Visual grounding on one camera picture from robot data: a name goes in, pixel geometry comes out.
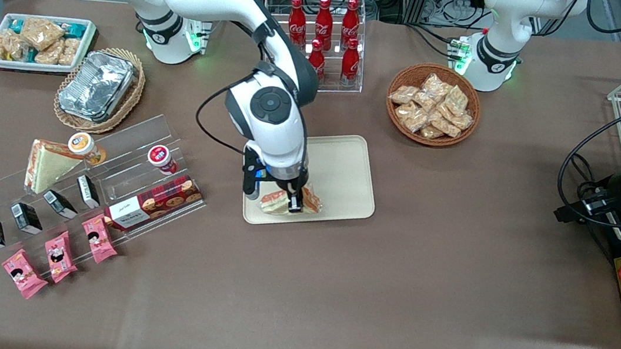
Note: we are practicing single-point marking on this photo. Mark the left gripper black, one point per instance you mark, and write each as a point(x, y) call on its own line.
point(619, 187)

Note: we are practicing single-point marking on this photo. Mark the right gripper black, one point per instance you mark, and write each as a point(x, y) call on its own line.
point(286, 186)

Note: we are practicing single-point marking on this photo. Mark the orange filling sandwich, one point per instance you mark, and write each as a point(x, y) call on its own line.
point(274, 203)

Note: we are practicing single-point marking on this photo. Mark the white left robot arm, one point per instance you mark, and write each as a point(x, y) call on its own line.
point(507, 21)

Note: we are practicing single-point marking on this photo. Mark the beige plastic tray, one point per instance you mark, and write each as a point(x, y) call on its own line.
point(346, 173)

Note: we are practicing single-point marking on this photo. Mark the white bread wrapped sandwich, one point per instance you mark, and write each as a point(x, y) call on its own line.
point(48, 166)

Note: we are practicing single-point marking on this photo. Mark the black device with metal bar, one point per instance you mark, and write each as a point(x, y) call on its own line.
point(613, 238)

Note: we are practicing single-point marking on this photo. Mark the clear acrylic bottle rack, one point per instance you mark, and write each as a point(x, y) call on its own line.
point(336, 86)

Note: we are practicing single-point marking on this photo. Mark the round brown wicker basket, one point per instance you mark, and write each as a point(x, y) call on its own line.
point(397, 120)

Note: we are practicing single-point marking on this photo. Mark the red plaid cookie box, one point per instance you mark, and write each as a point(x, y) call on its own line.
point(156, 203)

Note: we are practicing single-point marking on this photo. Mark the clear bag fried snack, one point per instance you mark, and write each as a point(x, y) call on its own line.
point(462, 121)
point(403, 94)
point(412, 117)
point(456, 100)
point(425, 101)
point(435, 86)
point(445, 126)
point(432, 132)

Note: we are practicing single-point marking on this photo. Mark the red cola bottle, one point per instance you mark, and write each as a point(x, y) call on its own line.
point(297, 19)
point(350, 65)
point(323, 23)
point(317, 60)
point(351, 24)

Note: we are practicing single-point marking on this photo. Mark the red lid cup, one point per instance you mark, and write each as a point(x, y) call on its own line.
point(160, 156)

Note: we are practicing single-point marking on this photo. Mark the clear acrylic stepped shelf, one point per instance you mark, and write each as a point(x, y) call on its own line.
point(137, 141)

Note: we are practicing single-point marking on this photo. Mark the oval wicker basket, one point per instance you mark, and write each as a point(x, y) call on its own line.
point(134, 93)

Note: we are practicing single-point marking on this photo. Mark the pink snack packet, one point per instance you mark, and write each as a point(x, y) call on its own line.
point(99, 238)
point(23, 274)
point(60, 256)

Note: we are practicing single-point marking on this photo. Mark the orange lid cup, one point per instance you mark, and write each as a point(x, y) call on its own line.
point(81, 144)

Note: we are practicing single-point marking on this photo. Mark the aluminium foil container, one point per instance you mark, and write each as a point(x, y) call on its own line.
point(96, 86)

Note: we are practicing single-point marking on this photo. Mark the white rectangular bin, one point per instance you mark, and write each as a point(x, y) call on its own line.
point(86, 46)

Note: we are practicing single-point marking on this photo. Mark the teal snack packet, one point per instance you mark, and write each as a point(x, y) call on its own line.
point(76, 29)
point(31, 55)
point(16, 25)

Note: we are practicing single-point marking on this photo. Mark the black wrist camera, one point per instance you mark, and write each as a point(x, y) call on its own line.
point(253, 176)

